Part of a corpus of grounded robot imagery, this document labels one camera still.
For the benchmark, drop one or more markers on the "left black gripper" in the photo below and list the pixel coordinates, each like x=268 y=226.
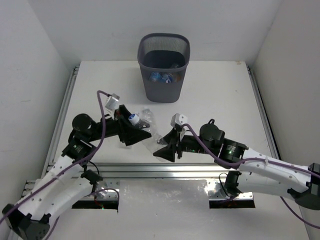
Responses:
x=120 y=128

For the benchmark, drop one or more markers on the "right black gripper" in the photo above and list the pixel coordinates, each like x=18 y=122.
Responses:
x=175 y=145

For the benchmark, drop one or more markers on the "clear crinkled water bottle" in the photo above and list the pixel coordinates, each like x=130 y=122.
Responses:
x=148 y=116

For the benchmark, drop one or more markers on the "blue label water bottle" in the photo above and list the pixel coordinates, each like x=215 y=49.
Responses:
x=166 y=77

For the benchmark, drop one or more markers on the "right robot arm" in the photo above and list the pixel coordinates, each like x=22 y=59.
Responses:
x=248 y=170

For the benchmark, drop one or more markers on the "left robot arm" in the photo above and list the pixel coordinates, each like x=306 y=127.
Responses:
x=69 y=180

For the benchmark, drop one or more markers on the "grey mesh waste bin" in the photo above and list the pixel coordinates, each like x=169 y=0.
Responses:
x=163 y=59

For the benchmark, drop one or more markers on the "white label water bottle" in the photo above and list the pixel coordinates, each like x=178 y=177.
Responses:
x=134 y=120

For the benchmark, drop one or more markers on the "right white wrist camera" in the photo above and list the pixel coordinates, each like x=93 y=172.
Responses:
x=178 y=119

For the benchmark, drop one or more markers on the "aluminium front rail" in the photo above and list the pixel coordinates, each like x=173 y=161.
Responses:
x=213 y=174

